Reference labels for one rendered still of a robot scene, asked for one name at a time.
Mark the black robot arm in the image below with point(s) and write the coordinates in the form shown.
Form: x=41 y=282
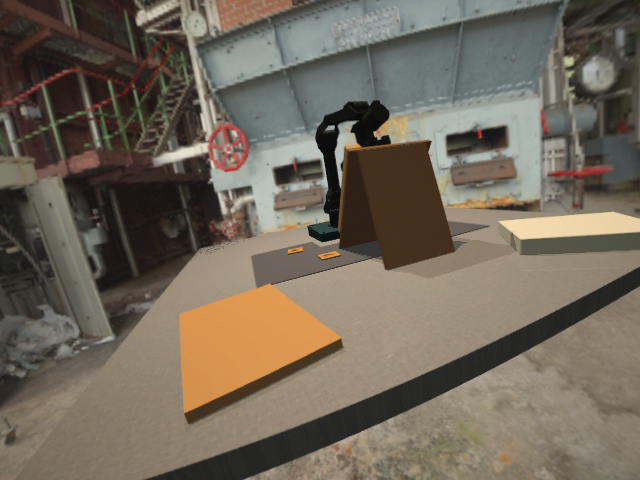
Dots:
x=369 y=119

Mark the orange flat square slab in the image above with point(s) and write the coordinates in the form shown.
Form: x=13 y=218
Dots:
x=241 y=344

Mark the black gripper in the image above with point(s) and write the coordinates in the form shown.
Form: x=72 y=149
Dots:
x=364 y=139

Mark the brown a-frame board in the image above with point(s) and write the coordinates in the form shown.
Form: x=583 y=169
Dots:
x=389 y=193

